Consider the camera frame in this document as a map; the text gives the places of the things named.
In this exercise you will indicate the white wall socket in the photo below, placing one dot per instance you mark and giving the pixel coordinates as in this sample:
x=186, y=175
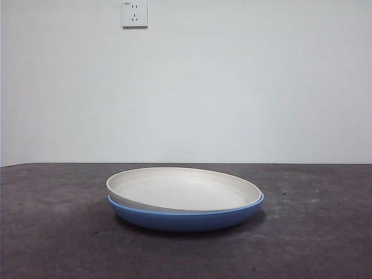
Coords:
x=135, y=15

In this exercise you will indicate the blue round plate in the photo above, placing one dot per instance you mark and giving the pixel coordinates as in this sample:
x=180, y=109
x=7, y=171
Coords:
x=186, y=222

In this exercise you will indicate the white round plate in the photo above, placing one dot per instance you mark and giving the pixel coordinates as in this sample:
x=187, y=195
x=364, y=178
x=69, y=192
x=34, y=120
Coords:
x=186, y=189

